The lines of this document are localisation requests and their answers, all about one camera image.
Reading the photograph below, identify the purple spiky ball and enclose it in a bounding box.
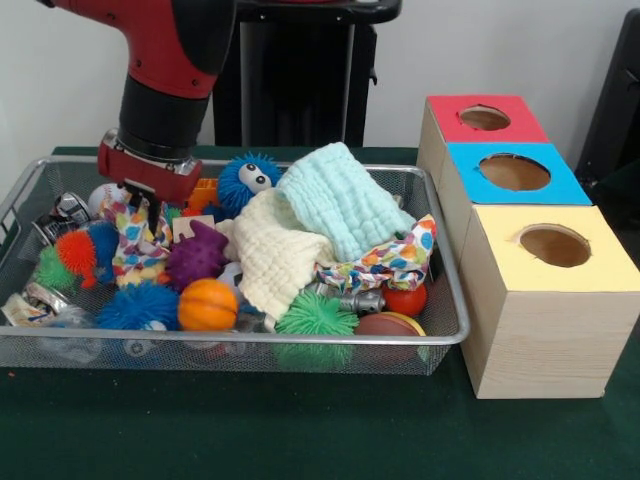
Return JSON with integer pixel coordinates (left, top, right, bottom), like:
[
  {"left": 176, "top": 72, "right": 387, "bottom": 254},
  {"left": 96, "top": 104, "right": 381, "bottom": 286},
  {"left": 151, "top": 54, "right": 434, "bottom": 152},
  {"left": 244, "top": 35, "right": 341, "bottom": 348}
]
[{"left": 164, "top": 219, "right": 230, "bottom": 294}]

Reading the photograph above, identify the black panel stand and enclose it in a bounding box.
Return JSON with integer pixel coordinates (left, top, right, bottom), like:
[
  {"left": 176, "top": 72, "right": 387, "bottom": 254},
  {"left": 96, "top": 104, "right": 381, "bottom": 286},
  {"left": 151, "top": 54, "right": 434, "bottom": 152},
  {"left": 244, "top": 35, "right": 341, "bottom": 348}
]
[{"left": 574, "top": 7, "right": 640, "bottom": 201}]

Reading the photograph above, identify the wooden box with three holes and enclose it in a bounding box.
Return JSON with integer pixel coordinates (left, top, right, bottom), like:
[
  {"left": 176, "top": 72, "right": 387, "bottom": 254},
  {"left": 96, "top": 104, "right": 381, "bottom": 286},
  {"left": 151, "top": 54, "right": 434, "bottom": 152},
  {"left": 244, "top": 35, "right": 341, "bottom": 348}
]
[{"left": 416, "top": 94, "right": 640, "bottom": 400}]

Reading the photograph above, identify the orange toy basketball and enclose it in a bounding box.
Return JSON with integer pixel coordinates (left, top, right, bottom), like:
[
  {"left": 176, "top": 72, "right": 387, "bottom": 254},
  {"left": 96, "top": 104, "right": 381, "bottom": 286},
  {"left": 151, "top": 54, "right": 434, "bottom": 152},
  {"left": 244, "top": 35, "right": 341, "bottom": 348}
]
[{"left": 177, "top": 278, "right": 240, "bottom": 332}]

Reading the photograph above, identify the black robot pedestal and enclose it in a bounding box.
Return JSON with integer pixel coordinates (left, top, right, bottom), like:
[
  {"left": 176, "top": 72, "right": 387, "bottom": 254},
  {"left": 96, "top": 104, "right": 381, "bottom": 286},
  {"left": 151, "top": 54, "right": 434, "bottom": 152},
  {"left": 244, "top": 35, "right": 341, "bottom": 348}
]
[{"left": 209, "top": 0, "right": 404, "bottom": 148}]

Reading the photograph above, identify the dark green table cloth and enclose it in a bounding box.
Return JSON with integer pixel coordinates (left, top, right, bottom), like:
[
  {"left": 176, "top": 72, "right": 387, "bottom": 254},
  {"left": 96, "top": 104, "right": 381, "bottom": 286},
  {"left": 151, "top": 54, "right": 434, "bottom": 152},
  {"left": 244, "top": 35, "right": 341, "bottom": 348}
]
[{"left": 0, "top": 144, "right": 640, "bottom": 480}]

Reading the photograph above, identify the white baseball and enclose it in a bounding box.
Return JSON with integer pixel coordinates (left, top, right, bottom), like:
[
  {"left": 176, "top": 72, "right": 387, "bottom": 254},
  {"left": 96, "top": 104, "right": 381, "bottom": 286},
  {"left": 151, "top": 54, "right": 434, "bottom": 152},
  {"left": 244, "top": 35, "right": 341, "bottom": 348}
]
[{"left": 88, "top": 183, "right": 129, "bottom": 214}]

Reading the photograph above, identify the green spiky puffer ball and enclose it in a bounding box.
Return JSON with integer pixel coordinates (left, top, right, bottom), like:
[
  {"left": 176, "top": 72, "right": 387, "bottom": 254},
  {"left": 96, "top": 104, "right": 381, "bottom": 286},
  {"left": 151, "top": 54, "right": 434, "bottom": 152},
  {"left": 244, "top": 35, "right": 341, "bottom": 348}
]
[{"left": 274, "top": 289, "right": 359, "bottom": 337}]

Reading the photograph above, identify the red ball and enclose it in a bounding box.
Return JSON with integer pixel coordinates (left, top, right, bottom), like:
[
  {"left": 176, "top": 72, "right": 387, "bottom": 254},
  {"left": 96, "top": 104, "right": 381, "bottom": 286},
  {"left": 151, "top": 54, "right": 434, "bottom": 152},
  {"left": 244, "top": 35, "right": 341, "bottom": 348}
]
[{"left": 383, "top": 282, "right": 429, "bottom": 319}]

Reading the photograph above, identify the metal wire mesh bin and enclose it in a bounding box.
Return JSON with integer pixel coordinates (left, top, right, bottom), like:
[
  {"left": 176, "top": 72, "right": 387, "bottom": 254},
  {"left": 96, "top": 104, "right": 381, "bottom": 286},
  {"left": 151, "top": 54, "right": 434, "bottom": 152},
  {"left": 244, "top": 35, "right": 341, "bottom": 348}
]
[{"left": 0, "top": 154, "right": 471, "bottom": 377}]

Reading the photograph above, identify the cream waffle cloth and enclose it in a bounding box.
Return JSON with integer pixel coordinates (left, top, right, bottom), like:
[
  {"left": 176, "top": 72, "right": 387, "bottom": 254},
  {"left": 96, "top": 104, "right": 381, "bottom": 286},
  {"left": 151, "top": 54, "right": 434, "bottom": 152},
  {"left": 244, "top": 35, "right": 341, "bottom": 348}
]
[{"left": 214, "top": 189, "right": 335, "bottom": 331}]

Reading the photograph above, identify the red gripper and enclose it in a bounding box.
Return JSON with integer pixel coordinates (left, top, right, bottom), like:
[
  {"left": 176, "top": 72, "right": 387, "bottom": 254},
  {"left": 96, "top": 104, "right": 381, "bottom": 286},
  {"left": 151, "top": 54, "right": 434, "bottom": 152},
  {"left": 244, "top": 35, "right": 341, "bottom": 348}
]
[{"left": 97, "top": 128, "right": 204, "bottom": 237}]

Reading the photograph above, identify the light blue waffle cloth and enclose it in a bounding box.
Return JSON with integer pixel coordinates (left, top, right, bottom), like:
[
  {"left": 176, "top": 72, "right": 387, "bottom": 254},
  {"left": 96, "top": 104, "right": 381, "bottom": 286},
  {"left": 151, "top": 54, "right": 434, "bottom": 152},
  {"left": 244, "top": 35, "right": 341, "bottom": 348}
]
[{"left": 276, "top": 141, "right": 417, "bottom": 264}]

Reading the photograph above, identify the colourful dot print cloth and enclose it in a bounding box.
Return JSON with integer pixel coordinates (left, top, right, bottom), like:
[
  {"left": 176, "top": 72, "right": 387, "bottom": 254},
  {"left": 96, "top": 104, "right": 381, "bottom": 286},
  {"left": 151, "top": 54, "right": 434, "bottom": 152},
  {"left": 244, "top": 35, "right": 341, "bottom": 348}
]
[
  {"left": 112, "top": 199, "right": 174, "bottom": 286},
  {"left": 314, "top": 214, "right": 438, "bottom": 294}
]

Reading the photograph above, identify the large blue fuzzy eyed ball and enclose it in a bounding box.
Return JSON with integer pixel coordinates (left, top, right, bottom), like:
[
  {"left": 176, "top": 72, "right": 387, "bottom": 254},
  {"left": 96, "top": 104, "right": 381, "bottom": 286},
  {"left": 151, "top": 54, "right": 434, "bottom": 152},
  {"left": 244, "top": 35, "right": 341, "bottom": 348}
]
[{"left": 217, "top": 152, "right": 285, "bottom": 221}]

